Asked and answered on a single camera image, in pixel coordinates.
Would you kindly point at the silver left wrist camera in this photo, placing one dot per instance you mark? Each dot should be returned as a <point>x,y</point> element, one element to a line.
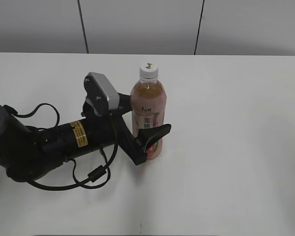
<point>101,95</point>

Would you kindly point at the pink peach tea bottle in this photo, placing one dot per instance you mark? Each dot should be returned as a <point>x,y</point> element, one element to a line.
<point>148,100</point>

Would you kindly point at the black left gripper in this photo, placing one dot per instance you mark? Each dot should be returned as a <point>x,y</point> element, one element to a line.
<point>111,129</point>

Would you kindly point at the white bottle cap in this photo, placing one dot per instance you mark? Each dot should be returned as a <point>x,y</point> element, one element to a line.
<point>148,70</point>

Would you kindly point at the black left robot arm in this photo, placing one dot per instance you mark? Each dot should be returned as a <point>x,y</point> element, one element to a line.
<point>28,153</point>

